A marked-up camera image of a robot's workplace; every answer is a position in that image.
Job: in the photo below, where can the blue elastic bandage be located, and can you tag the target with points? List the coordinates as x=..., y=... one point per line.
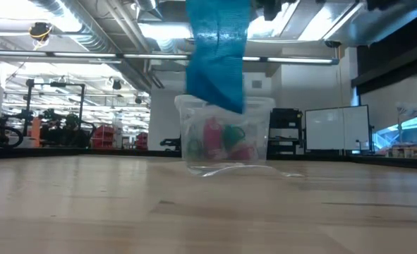
x=217, y=53

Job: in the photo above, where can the clear plastic bag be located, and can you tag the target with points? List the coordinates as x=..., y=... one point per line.
x=250, y=171

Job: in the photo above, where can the green bandage roll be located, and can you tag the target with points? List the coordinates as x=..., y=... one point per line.
x=233, y=135

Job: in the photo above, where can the pink bandage roll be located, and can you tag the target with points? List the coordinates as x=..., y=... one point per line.
x=211, y=137

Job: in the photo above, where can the black equipment cart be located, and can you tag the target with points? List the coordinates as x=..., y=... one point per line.
x=285, y=120

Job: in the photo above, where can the clear plastic storage bin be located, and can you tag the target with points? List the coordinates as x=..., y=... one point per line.
x=261, y=127

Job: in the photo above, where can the white whiteboard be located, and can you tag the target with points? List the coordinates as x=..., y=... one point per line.
x=335, y=127

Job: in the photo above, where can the red shelf unit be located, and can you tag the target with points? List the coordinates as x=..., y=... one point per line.
x=104, y=135
x=142, y=141

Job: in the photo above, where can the long ceiling light fixture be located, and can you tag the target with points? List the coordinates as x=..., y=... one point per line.
x=88, y=55

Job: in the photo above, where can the tray of snack packs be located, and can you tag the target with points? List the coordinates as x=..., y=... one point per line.
x=409, y=151

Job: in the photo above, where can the orange cylinder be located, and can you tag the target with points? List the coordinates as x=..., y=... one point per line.
x=36, y=128

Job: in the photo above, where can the black camera stand frame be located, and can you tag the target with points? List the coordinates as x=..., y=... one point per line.
x=30, y=95

